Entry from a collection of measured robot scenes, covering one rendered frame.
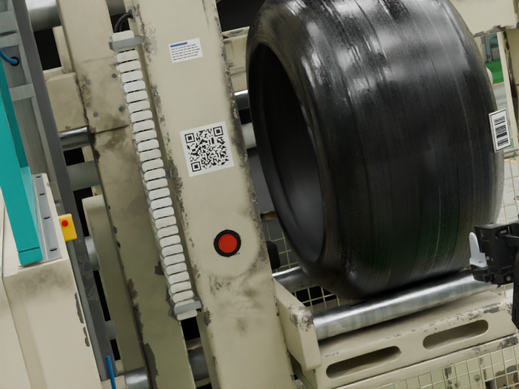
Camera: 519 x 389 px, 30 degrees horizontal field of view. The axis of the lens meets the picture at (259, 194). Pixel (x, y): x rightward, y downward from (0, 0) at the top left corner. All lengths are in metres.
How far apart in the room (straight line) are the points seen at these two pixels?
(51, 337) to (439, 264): 0.90
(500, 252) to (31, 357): 0.71
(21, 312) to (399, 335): 0.90
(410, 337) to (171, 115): 0.53
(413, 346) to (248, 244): 0.32
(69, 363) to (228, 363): 0.83
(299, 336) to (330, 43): 0.46
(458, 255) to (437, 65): 0.32
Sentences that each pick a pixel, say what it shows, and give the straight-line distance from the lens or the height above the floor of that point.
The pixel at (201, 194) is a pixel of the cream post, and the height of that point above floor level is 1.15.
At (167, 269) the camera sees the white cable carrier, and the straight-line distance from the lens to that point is 1.59.
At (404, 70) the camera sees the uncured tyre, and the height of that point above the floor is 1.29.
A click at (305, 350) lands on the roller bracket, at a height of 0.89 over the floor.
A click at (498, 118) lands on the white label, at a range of 1.52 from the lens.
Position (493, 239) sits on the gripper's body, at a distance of 1.33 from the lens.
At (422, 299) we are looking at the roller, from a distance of 1.64.
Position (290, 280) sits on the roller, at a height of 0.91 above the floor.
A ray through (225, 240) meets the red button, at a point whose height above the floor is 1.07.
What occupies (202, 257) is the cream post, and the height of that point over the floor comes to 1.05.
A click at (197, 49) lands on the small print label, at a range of 1.55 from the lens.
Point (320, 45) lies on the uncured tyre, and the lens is 1.48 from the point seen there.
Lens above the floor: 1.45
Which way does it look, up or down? 12 degrees down
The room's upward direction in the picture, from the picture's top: 12 degrees counter-clockwise
